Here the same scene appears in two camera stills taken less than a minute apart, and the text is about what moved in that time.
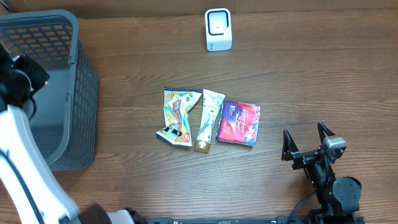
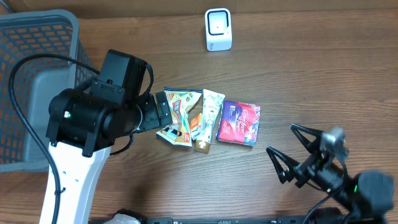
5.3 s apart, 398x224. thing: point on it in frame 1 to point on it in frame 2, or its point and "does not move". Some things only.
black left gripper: (25, 63) to (148, 102)
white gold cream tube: (212, 102) does not move
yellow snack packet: (177, 104) does not move
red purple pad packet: (239, 122) does not move
